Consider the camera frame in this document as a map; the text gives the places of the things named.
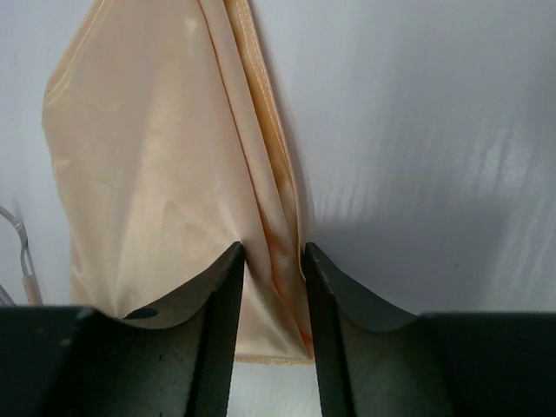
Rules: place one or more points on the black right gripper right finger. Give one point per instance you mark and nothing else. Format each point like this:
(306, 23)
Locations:
(375, 359)

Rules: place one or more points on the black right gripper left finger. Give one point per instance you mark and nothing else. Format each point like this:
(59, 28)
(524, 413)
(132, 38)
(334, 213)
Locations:
(173, 357)

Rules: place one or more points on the peach cloth napkin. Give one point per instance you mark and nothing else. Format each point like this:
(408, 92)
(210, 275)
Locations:
(167, 147)

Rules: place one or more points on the pink-handled fork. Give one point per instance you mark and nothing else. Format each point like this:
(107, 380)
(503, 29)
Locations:
(30, 284)

